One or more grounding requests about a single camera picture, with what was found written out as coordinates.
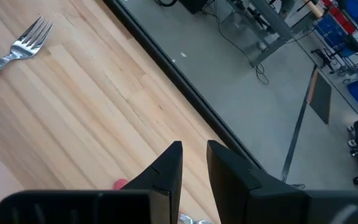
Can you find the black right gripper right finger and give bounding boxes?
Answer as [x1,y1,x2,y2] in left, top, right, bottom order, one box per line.
[206,139,358,224]

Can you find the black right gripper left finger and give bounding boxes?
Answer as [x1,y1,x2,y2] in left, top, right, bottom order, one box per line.
[0,140,183,224]

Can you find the small striped-edge black mat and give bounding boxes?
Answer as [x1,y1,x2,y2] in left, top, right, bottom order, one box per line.
[305,64,333,126]

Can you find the grey table legs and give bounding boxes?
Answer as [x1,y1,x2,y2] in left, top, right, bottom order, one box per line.
[222,0,318,68]

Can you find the red storage bin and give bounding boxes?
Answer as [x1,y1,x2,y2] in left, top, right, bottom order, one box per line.
[321,0,357,35]

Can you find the wooden roll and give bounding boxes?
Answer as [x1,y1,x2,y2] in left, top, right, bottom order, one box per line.
[301,0,325,18]

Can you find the thin black floor cable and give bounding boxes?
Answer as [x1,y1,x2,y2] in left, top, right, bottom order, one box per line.
[202,0,270,85]

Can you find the black cable coil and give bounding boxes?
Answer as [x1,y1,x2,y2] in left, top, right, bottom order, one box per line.
[153,0,178,8]

